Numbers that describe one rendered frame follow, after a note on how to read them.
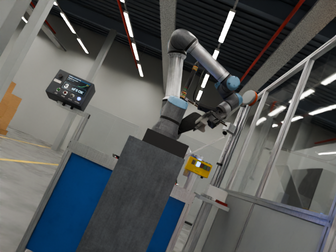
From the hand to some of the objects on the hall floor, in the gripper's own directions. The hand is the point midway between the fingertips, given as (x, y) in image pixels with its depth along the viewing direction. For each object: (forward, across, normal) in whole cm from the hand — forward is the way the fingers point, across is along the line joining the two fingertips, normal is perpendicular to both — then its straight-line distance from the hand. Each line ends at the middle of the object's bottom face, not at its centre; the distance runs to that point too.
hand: (194, 125), depth 178 cm
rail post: (+87, +69, -61) cm, 127 cm away
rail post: (+130, +58, +13) cm, 143 cm away
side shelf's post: (+66, +117, -67) cm, 150 cm away
